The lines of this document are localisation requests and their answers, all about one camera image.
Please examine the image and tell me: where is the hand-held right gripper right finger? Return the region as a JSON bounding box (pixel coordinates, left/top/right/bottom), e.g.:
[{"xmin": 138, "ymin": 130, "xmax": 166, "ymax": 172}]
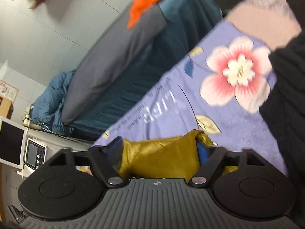
[{"xmin": 188, "ymin": 143, "xmax": 265, "ymax": 187}]

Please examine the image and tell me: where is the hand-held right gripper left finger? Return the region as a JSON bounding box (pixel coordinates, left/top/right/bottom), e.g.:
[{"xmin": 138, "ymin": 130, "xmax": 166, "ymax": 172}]
[{"xmin": 47, "ymin": 137, "xmax": 126, "ymax": 187}]

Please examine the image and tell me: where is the golden jacket with black fur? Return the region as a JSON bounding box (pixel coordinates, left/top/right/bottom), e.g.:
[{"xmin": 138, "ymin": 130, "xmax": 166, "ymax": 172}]
[{"xmin": 80, "ymin": 129, "xmax": 239, "ymax": 179}]

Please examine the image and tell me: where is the purple floral bed sheet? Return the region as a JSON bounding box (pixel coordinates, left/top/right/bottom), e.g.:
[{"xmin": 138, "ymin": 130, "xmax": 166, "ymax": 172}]
[{"xmin": 93, "ymin": 20, "xmax": 290, "ymax": 177}]

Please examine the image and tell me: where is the teal bed cover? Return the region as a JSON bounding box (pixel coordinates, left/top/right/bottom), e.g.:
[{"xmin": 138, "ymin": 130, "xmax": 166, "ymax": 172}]
[{"xmin": 69, "ymin": 0, "xmax": 224, "ymax": 142}]

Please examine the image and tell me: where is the blue quilt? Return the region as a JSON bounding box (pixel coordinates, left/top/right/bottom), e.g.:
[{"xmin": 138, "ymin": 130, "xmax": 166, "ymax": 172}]
[{"xmin": 32, "ymin": 70, "xmax": 77, "ymax": 134}]

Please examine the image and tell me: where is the silver appliance with buttons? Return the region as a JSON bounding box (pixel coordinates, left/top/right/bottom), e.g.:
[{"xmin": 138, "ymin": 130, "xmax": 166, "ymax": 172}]
[{"xmin": 24, "ymin": 137, "xmax": 47, "ymax": 171}]

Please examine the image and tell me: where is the grey blanket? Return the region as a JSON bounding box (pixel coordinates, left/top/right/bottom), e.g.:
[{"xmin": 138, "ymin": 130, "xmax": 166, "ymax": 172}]
[{"xmin": 61, "ymin": 3, "xmax": 169, "ymax": 125}]

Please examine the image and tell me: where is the person's black clothing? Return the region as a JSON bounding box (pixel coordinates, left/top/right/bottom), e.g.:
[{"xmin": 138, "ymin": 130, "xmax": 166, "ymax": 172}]
[{"xmin": 258, "ymin": 0, "xmax": 305, "ymax": 192}]

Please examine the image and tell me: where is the wooden desk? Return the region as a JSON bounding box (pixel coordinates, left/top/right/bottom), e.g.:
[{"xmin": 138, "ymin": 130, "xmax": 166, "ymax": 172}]
[{"xmin": 0, "ymin": 95, "xmax": 13, "ymax": 120}]

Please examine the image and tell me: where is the mauve cloth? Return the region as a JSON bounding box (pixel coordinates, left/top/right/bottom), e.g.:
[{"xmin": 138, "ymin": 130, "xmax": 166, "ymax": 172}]
[{"xmin": 224, "ymin": 0, "xmax": 305, "ymax": 52}]

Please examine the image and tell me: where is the orange cloth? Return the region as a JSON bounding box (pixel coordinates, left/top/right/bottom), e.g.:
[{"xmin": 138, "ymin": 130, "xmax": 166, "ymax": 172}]
[{"xmin": 126, "ymin": 0, "xmax": 170, "ymax": 29}]

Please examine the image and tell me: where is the wall poster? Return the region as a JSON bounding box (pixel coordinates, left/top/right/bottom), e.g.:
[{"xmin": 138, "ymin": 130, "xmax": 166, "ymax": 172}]
[{"xmin": 0, "ymin": 79, "xmax": 20, "ymax": 103}]

